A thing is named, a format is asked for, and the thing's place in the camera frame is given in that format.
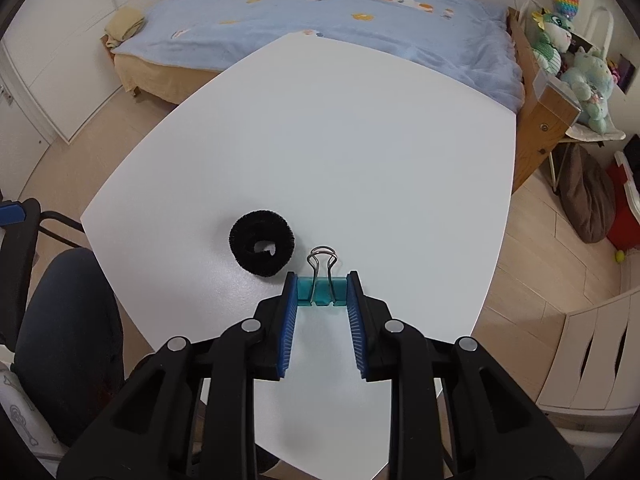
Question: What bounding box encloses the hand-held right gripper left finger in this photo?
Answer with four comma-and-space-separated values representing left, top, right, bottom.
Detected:
57, 271, 300, 480

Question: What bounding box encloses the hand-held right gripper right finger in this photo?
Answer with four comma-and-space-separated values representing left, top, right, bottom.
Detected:
346, 270, 586, 480

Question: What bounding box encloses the blue binder clip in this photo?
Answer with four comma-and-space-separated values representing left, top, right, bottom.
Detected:
295, 246, 349, 308

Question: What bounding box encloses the black fluffy scrunchie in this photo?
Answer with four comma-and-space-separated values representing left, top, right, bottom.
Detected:
229, 210, 296, 277

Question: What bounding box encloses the white drawer cabinet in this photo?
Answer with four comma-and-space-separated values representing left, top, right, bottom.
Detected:
537, 260, 640, 416

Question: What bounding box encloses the wooden bed footboard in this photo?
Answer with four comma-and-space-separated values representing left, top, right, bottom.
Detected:
506, 6, 583, 195

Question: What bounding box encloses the brown cushion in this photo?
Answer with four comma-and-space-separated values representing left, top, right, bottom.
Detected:
559, 145, 618, 245

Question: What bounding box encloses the tan bed skirt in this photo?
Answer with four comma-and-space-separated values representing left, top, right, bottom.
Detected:
114, 52, 236, 106

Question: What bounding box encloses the black office chair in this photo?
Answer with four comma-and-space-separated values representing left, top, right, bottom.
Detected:
0, 199, 86, 356

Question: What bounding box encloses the white printed seat cushion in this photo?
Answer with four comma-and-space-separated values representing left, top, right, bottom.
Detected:
0, 360, 66, 461

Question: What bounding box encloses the red storage box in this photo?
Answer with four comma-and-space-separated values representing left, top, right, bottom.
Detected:
607, 150, 640, 251

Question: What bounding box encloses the clear plastic box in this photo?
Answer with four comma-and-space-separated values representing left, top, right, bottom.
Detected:
535, 72, 583, 111

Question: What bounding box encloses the bed with blue blanket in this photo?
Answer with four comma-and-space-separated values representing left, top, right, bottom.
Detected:
112, 0, 525, 113

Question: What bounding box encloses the teal plush toy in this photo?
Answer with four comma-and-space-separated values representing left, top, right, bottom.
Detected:
560, 46, 621, 133

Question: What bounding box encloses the tan pillow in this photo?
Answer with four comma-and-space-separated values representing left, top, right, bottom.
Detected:
104, 7, 146, 48

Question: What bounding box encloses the green dragon plush toy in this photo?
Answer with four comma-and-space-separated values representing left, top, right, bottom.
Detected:
531, 10, 576, 73

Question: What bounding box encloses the white wardrobe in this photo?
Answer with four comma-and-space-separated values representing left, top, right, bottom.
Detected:
0, 0, 131, 146

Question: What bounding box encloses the dark purple box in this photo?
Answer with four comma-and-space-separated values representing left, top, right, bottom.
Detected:
617, 55, 638, 93

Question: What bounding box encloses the white tote bag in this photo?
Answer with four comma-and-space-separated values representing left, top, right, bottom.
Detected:
570, 7, 616, 61

